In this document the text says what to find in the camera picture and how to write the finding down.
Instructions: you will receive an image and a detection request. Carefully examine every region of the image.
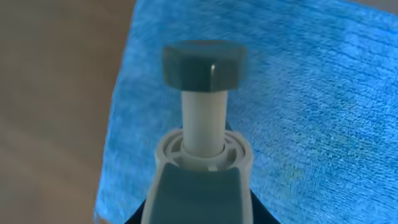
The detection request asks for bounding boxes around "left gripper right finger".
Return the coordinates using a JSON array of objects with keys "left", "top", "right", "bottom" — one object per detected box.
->
[{"left": 249, "top": 189, "right": 281, "bottom": 224}]

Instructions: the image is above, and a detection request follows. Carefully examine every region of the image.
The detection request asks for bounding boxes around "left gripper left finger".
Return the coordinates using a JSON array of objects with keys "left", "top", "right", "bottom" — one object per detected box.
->
[{"left": 124, "top": 198, "right": 147, "bottom": 224}]

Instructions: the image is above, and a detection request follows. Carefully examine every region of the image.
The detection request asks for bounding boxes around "white pipette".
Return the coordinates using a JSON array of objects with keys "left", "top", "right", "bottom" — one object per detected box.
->
[{"left": 140, "top": 39, "right": 254, "bottom": 224}]

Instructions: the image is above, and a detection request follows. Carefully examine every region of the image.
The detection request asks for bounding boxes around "blue cloth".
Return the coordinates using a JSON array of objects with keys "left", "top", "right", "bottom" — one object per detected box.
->
[{"left": 94, "top": 0, "right": 398, "bottom": 224}]

